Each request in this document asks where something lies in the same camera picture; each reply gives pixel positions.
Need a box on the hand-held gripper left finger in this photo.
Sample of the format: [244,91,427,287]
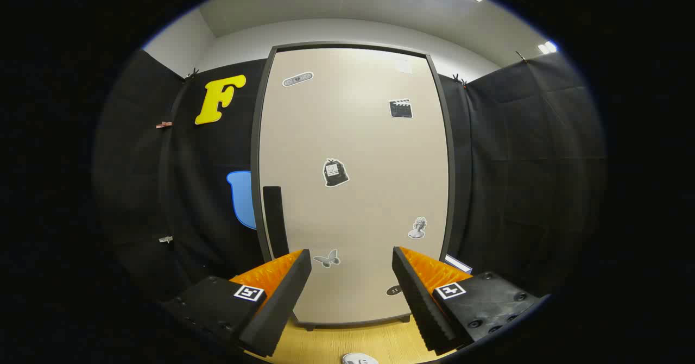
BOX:
[163,248,313,358]

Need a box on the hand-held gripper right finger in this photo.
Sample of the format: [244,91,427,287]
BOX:
[392,246,549,355]

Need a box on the black cabinet door handle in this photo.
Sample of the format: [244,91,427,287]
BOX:
[263,186,289,260]

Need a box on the grey shoe cabinet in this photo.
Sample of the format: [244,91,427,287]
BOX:
[250,41,457,332]

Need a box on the black backdrop cloth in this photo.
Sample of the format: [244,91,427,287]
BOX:
[92,49,608,305]

